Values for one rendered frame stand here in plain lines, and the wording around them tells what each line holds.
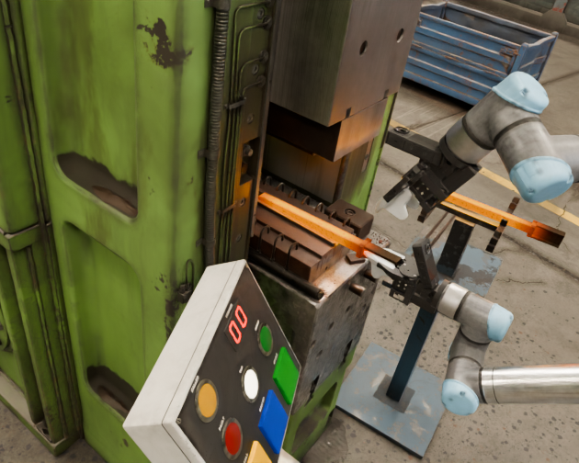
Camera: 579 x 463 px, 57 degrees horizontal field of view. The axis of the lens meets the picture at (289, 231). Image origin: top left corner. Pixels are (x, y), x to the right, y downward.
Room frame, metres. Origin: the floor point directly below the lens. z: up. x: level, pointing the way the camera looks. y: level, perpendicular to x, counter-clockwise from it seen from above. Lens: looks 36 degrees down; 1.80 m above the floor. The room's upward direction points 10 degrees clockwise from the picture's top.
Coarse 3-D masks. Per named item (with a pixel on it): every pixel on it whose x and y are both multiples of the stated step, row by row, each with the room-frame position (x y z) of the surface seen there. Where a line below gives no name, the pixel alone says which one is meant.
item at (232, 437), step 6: (228, 426) 0.45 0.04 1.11; (234, 426) 0.46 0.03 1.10; (228, 432) 0.44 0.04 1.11; (234, 432) 0.45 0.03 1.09; (228, 438) 0.43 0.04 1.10; (234, 438) 0.44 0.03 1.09; (240, 438) 0.45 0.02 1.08; (228, 444) 0.43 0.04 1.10; (234, 444) 0.44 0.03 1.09; (240, 444) 0.45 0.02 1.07; (228, 450) 0.42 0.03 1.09; (234, 450) 0.43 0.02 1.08
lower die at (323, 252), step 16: (272, 192) 1.27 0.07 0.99; (256, 208) 1.18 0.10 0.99; (272, 208) 1.18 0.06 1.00; (304, 208) 1.22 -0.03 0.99; (256, 224) 1.12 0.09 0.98; (272, 224) 1.12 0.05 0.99; (288, 224) 1.13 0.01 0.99; (336, 224) 1.17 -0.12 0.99; (256, 240) 1.08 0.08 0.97; (272, 240) 1.07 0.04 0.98; (288, 240) 1.08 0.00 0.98; (304, 240) 1.08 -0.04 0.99; (320, 240) 1.09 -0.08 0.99; (304, 256) 1.03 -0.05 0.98; (320, 256) 1.03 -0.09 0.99; (336, 256) 1.10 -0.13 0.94; (304, 272) 1.00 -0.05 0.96; (320, 272) 1.04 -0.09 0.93
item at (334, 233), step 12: (276, 204) 1.19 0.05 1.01; (288, 204) 1.20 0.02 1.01; (300, 216) 1.15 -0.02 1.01; (312, 216) 1.15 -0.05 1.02; (312, 228) 1.12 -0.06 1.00; (324, 228) 1.11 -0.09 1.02; (336, 228) 1.11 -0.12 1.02; (336, 240) 1.08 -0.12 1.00; (348, 240) 1.07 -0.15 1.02; (360, 240) 1.08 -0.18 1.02; (360, 252) 1.04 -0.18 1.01; (372, 252) 1.03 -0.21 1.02; (384, 252) 1.03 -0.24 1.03; (396, 264) 1.00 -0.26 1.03
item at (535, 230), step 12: (456, 204) 1.44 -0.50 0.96; (468, 204) 1.42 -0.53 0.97; (480, 204) 1.42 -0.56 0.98; (492, 216) 1.39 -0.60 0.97; (504, 216) 1.38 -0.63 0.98; (516, 216) 1.39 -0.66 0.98; (516, 228) 1.36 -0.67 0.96; (528, 228) 1.34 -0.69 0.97; (540, 228) 1.33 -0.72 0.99; (552, 228) 1.34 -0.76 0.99; (540, 240) 1.33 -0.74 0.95; (552, 240) 1.32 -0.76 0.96
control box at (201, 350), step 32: (224, 288) 0.64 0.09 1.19; (256, 288) 0.70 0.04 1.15; (192, 320) 0.58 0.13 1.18; (224, 320) 0.58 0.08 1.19; (256, 320) 0.65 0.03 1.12; (192, 352) 0.50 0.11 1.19; (224, 352) 0.54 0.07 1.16; (256, 352) 0.60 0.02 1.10; (288, 352) 0.69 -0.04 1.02; (160, 384) 0.45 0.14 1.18; (192, 384) 0.45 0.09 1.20; (224, 384) 0.50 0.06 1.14; (128, 416) 0.40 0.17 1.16; (160, 416) 0.39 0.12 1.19; (192, 416) 0.41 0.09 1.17; (224, 416) 0.46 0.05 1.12; (256, 416) 0.51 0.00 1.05; (288, 416) 0.58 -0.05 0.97; (160, 448) 0.38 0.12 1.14; (192, 448) 0.38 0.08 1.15; (224, 448) 0.42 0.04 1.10
